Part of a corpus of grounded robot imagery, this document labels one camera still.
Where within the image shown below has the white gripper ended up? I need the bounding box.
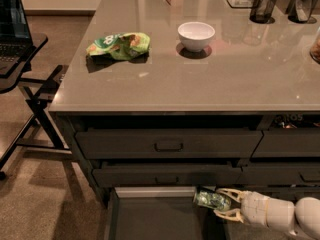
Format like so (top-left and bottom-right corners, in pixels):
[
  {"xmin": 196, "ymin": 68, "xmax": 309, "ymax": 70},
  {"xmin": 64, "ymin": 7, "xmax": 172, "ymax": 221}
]
[{"xmin": 214, "ymin": 188, "xmax": 269, "ymax": 227}]

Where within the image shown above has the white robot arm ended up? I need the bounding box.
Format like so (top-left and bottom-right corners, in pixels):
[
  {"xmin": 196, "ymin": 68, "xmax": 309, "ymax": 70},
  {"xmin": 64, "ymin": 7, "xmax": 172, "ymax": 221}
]
[{"xmin": 217, "ymin": 188, "xmax": 320, "ymax": 240}]

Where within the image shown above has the middle right drawer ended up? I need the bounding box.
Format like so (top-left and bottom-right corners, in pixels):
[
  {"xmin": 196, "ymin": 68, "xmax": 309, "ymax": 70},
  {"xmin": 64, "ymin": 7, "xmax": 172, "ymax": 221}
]
[{"xmin": 237, "ymin": 163, "xmax": 320, "ymax": 186}]

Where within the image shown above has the bottom right drawer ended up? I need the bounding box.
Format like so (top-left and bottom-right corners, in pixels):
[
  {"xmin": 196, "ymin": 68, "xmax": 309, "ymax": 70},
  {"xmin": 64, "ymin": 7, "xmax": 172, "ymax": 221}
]
[{"xmin": 239, "ymin": 186, "xmax": 320, "ymax": 202}]

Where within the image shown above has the middle left drawer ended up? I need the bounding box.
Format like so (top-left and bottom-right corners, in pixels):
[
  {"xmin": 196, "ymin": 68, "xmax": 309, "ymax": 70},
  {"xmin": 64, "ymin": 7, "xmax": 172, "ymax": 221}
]
[{"xmin": 92, "ymin": 163, "xmax": 241, "ymax": 187}]

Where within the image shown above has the top right drawer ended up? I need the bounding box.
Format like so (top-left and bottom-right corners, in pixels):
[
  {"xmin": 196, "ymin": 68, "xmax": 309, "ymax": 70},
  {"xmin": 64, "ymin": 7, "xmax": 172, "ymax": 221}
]
[{"xmin": 252, "ymin": 128, "xmax": 320, "ymax": 158}]

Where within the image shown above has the top left drawer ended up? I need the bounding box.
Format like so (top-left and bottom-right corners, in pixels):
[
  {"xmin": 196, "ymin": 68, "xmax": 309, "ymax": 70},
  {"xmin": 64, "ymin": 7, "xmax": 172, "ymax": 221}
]
[{"xmin": 75, "ymin": 129, "xmax": 262, "ymax": 159}]

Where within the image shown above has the snack bag in drawer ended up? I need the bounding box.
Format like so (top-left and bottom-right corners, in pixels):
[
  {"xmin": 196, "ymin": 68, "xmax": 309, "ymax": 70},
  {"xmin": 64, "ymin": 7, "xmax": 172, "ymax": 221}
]
[{"xmin": 272, "ymin": 114, "xmax": 320, "ymax": 129}]

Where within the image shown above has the open bottom left drawer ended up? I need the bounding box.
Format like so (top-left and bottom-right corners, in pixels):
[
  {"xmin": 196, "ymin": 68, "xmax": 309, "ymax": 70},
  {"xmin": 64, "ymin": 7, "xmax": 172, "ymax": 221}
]
[{"xmin": 104, "ymin": 187, "xmax": 228, "ymax": 240}]

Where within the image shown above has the glass jar with snacks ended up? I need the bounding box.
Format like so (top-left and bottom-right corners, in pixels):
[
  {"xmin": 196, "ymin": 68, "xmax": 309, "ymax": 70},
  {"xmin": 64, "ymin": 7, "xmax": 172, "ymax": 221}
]
[{"xmin": 309, "ymin": 30, "xmax": 320, "ymax": 64}]

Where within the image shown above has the white bowl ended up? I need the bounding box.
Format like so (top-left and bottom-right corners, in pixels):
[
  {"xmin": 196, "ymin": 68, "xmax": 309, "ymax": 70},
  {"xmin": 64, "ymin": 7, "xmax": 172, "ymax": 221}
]
[{"xmin": 178, "ymin": 22, "xmax": 216, "ymax": 52}]

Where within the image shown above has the green chip bag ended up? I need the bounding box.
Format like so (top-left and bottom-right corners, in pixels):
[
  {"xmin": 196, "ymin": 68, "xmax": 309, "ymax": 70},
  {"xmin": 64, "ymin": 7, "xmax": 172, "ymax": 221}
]
[{"xmin": 86, "ymin": 32, "xmax": 151, "ymax": 61}]

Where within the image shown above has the black mesh pencil cup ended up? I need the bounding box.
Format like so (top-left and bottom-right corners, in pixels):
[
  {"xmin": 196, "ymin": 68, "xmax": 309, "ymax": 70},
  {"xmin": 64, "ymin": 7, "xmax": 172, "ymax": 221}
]
[{"xmin": 249, "ymin": 0, "xmax": 277, "ymax": 24}]

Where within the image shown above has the black laptop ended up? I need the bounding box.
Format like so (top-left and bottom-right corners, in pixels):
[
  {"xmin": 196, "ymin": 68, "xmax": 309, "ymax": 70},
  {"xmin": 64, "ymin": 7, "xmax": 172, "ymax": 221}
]
[{"xmin": 0, "ymin": 0, "xmax": 33, "ymax": 78}]

